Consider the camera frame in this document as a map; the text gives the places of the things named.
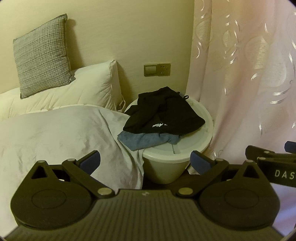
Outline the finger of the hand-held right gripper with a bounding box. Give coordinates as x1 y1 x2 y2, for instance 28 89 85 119
245 145 296 161
284 141 296 154

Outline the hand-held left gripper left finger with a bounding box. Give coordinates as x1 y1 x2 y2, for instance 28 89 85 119
30 150 115 198

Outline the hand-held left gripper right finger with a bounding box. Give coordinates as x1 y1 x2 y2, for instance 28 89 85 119
177 150 260 197

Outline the white round bucket side table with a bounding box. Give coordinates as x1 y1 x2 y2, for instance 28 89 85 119
124 96 213 184

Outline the black garment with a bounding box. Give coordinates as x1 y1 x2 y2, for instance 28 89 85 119
123 86 206 135

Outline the white duvet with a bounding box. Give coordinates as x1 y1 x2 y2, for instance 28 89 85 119
0 105 145 225

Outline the blue garment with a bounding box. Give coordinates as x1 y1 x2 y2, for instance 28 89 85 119
117 130 181 151

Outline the white pillow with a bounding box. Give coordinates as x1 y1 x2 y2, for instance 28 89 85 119
0 60 124 121

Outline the pink patterned curtain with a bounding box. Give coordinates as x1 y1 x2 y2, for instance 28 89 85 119
186 0 296 230

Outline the grey textured cushion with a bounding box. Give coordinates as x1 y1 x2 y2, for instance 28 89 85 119
13 13 76 100

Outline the brass wall power socket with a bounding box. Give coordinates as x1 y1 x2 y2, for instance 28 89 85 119
157 62 171 76

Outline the brass wall light switch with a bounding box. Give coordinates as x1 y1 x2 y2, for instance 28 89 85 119
144 64 158 77

